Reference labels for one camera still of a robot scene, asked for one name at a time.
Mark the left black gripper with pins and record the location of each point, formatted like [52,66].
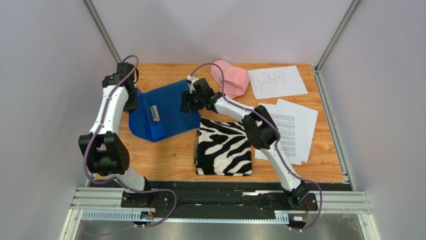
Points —
[128,107]

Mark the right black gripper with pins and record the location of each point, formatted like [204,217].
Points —
[185,102]

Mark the blue file folder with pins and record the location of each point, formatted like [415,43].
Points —
[172,122]

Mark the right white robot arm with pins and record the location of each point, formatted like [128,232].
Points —
[258,125]

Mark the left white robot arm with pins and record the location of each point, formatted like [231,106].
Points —
[105,157]

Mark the metal folder clip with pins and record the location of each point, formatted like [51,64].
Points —
[155,113]

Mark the pink baseball cap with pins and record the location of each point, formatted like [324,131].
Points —
[236,79]

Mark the zebra print cushion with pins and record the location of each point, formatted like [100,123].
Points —
[223,149]

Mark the top printed paper sheet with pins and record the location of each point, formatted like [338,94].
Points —
[276,82]

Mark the printed paper sheet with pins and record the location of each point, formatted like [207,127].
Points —
[276,82]
[285,122]

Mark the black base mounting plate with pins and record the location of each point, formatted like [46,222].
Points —
[232,200]

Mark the front printed paper sheet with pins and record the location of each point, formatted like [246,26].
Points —
[285,122]

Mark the rear white paper sheet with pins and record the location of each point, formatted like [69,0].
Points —
[305,123]

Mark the left corner aluminium post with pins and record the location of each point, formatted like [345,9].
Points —
[97,20]

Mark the corner aluminium post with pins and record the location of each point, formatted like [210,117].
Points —
[338,33]
[97,20]

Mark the right corner aluminium post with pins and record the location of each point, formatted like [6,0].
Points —
[338,33]

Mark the aluminium frame rail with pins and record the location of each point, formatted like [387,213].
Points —
[103,203]

